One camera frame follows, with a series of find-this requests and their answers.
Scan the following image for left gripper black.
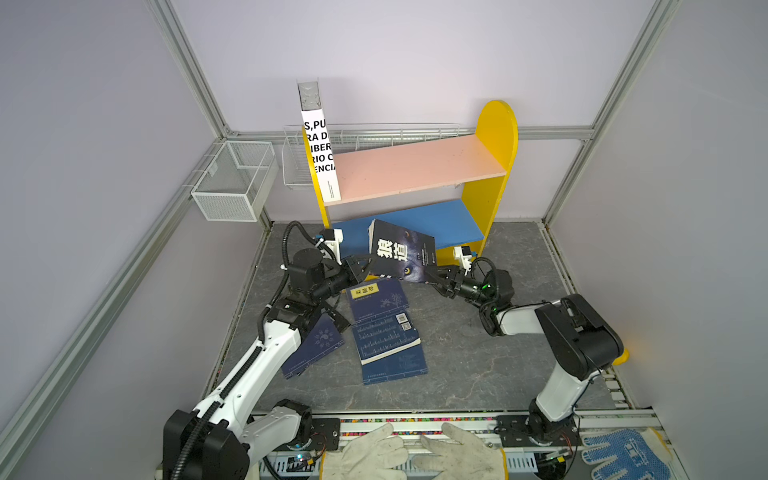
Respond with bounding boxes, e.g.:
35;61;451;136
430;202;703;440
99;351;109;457
311;254;375;304

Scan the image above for yellow shelf pink blue boards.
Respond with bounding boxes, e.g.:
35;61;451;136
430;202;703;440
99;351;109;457
335;100;519;265

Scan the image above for dark blue book left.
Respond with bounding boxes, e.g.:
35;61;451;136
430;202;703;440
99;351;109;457
281;314;344;379

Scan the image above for yellow bananas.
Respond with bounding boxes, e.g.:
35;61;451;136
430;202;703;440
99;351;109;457
612;348;630;366

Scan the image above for white mesh basket left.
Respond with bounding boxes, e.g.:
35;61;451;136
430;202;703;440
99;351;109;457
192;141;279;223

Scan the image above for blue dotted glove right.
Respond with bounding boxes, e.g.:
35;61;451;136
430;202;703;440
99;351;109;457
582;428;672;480

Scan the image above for blue book yellow label top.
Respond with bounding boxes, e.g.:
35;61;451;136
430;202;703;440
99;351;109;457
347;278;409;323

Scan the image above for white wire rack rear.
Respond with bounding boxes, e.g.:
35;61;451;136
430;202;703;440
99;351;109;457
281;123;474;189

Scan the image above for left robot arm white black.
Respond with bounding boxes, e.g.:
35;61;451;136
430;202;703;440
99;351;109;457
162;228;371;479

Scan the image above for white work glove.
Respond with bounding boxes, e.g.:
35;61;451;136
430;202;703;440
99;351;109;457
319;423;409;480
412;422;508;480

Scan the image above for blue book with barcode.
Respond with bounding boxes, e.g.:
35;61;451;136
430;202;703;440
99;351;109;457
353;311;421;365

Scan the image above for black wolf cover book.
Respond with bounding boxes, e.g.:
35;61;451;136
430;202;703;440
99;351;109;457
368;219;437;283

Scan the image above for white work glove centre left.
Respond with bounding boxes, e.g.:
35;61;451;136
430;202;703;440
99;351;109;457
319;423;409;480

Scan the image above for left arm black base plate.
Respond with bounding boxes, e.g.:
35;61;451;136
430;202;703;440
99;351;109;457
275;417;341;452

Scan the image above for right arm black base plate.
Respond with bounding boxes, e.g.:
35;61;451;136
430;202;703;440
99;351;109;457
493;413;580;448

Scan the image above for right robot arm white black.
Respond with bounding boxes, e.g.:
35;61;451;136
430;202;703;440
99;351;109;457
424;246;629;446

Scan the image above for white work glove centre right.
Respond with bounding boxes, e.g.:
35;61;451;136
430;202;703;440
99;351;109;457
412;422;508;480

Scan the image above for white book black lettering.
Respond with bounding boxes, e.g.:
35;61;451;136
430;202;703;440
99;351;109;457
297;81;342;203

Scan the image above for blue bottom book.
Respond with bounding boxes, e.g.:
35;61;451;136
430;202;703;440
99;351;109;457
362;345;428;385

